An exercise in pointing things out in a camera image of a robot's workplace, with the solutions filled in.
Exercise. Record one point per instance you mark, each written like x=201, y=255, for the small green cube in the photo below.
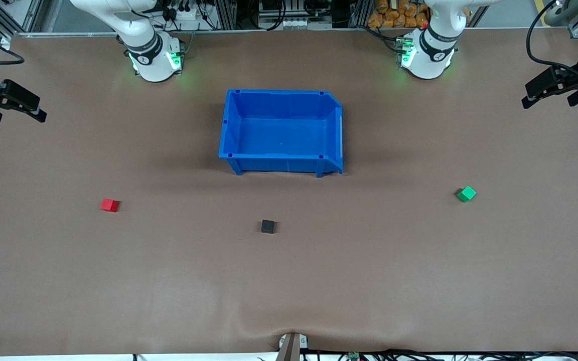
x=466, y=194

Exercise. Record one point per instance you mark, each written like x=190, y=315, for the white power strip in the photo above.
x=188, y=15

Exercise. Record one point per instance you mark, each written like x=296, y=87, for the blue plastic storage bin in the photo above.
x=279, y=135

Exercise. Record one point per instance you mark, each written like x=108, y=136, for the table cover mat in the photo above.
x=168, y=276

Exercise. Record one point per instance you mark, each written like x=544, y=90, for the small black cube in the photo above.
x=268, y=226

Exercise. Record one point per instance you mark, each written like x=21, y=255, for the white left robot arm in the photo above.
x=429, y=55

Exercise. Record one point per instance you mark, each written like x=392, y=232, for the orange packaged goods pile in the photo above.
x=394, y=17

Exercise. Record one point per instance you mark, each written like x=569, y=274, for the grey curved tube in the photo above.
x=552, y=17

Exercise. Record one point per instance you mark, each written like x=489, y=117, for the white terminal block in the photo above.
x=304, y=23

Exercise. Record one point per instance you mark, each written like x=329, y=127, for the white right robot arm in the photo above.
x=143, y=50

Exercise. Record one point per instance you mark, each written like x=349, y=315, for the small red cube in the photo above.
x=110, y=205

